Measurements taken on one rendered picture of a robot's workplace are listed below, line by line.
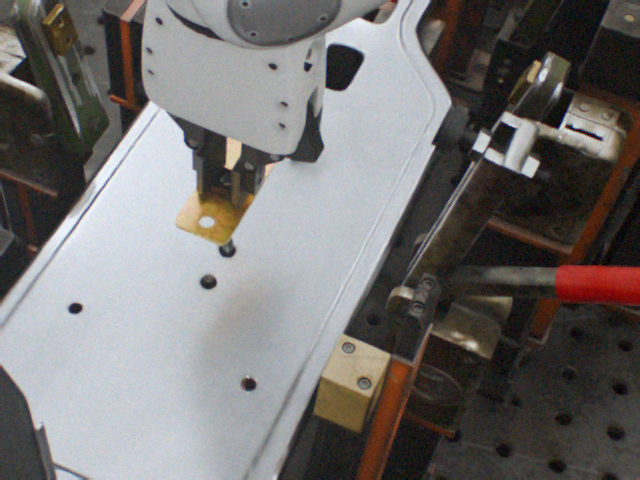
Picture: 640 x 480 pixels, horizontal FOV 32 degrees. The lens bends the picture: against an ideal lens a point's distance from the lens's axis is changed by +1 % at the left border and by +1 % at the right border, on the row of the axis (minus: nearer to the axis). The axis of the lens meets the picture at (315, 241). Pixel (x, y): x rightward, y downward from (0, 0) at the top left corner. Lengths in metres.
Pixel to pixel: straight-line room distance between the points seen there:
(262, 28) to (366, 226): 0.37
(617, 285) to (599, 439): 0.48
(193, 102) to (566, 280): 0.24
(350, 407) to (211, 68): 0.23
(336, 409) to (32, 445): 0.29
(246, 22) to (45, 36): 0.35
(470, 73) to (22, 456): 0.96
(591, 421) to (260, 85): 0.62
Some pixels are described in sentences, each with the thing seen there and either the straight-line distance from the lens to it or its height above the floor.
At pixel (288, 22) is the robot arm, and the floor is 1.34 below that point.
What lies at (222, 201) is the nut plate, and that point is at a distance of 0.73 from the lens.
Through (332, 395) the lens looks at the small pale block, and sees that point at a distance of 0.69.
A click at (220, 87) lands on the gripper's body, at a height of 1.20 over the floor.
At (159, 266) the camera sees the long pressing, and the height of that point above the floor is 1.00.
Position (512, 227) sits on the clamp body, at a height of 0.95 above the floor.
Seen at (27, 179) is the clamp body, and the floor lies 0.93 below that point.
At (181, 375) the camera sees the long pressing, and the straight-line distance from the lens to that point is 0.74.
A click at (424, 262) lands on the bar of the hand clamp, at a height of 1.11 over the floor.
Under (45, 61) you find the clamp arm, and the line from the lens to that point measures 0.81.
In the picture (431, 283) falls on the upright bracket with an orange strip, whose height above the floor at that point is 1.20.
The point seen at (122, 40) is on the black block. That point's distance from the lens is 0.97.
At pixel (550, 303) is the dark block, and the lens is 1.08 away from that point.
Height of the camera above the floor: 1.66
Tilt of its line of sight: 55 degrees down
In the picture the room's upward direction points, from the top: 9 degrees clockwise
